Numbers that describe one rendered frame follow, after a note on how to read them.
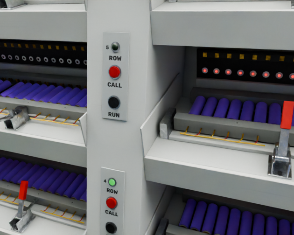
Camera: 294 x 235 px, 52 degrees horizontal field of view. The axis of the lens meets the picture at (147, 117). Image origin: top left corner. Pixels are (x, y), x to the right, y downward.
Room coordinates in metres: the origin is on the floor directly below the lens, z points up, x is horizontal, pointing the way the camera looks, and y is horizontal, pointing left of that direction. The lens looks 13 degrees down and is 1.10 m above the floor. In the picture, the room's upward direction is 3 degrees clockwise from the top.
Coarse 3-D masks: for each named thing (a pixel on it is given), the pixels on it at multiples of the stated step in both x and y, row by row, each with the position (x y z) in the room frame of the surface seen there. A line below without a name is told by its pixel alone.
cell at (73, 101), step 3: (81, 90) 0.59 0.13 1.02; (84, 90) 0.59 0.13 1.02; (78, 93) 0.57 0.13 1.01; (81, 93) 0.57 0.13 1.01; (84, 93) 0.58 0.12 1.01; (75, 96) 0.56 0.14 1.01; (78, 96) 0.56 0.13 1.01; (81, 96) 0.57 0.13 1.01; (72, 99) 0.55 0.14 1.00; (75, 99) 0.55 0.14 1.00; (78, 99) 0.56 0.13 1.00; (69, 102) 0.54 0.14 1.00; (72, 102) 0.54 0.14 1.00; (75, 102) 0.55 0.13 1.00; (72, 105) 0.54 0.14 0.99
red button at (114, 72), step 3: (114, 66) 0.42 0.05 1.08; (111, 69) 0.42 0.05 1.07; (114, 69) 0.42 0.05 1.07; (117, 69) 0.42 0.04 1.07; (111, 72) 0.42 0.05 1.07; (114, 72) 0.42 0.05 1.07; (117, 72) 0.41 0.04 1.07; (111, 75) 0.42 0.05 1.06; (114, 75) 0.42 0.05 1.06; (117, 75) 0.42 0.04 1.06
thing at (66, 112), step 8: (0, 104) 0.56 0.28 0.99; (8, 104) 0.55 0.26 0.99; (16, 104) 0.55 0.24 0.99; (24, 104) 0.54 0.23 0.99; (32, 104) 0.54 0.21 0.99; (40, 104) 0.53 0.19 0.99; (48, 104) 0.53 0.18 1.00; (56, 104) 0.53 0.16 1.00; (0, 112) 0.55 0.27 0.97; (32, 112) 0.54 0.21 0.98; (40, 112) 0.53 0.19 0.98; (48, 112) 0.52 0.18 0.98; (56, 112) 0.52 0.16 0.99; (64, 112) 0.51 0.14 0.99; (72, 112) 0.50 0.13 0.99; (80, 112) 0.50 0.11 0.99; (40, 120) 0.51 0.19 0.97; (48, 120) 0.51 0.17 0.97; (64, 120) 0.50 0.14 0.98
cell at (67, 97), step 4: (76, 88) 0.60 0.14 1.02; (72, 92) 0.58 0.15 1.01; (76, 92) 0.59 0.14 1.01; (64, 96) 0.57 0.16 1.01; (68, 96) 0.57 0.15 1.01; (72, 96) 0.57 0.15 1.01; (60, 100) 0.55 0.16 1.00; (64, 100) 0.55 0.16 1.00; (68, 100) 0.56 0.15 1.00; (64, 104) 0.55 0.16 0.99
